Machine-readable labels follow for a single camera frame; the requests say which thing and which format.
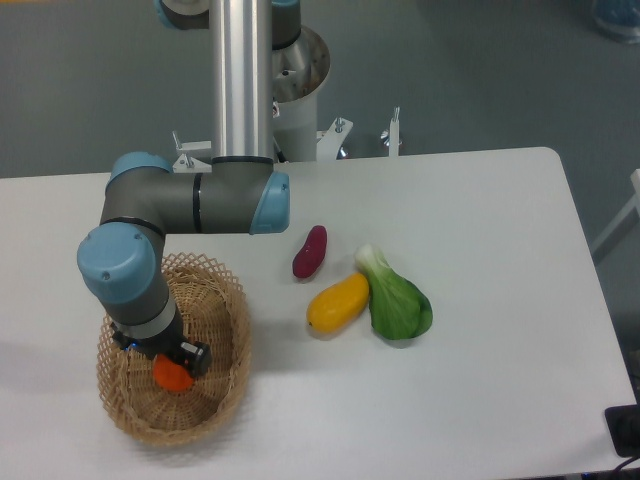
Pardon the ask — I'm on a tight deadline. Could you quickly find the black device at table edge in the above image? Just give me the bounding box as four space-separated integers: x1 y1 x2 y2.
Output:
604 404 639 458

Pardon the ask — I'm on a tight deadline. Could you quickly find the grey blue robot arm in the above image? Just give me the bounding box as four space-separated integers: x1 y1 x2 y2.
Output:
77 1 301 378

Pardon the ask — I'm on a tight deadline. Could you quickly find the white pedestal foot bracket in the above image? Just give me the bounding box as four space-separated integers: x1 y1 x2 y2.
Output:
172 131 212 174
381 106 402 157

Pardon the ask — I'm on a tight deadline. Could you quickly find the green toy bok choy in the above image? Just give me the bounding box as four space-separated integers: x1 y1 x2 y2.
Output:
354 244 433 341

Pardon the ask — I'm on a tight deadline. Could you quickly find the white frame at right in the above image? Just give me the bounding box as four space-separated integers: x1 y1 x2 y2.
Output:
590 169 639 265

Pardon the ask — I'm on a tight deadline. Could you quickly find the woven wicker basket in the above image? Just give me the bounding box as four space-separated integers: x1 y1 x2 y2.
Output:
96 253 252 447

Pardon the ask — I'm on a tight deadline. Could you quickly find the blue object top right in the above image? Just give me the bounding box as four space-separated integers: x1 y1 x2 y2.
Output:
592 0 639 44

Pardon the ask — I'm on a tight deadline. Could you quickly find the yellow toy mango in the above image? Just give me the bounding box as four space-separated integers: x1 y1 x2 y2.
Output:
306 273 369 334

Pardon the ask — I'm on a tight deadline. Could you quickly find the orange toy fruit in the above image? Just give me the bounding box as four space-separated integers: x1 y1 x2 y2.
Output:
152 354 194 393

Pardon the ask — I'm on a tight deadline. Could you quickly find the white pedestal foot bracket right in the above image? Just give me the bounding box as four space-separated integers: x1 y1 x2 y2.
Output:
381 106 402 157

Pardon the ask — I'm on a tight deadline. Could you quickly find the purple toy sweet potato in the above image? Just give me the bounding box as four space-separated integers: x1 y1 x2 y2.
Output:
292 225 328 280

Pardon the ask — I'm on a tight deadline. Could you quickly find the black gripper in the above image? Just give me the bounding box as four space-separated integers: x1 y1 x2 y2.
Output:
110 311 212 378

